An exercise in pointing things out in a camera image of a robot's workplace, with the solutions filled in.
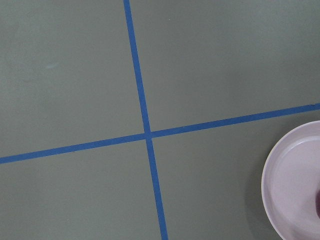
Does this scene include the pink plate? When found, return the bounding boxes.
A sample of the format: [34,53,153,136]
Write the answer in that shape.
[261,121,320,240]

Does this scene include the red apple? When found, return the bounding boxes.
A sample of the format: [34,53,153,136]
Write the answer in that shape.
[315,189,320,218]

